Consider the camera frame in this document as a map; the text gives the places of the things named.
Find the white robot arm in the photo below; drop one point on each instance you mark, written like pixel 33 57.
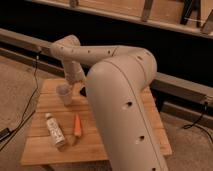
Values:
pixel 114 79

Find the translucent plastic cup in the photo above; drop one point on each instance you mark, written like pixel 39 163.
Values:
pixel 64 92

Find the wooden slatted table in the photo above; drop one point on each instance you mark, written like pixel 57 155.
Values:
pixel 39 148

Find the white labelled bottle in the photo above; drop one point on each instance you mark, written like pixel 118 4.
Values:
pixel 55 131

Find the purple bowl with handle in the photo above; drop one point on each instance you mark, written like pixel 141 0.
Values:
pixel 83 92

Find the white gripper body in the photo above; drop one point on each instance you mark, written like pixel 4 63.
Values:
pixel 74 74

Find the orange carrot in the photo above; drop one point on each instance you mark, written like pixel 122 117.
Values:
pixel 77 126

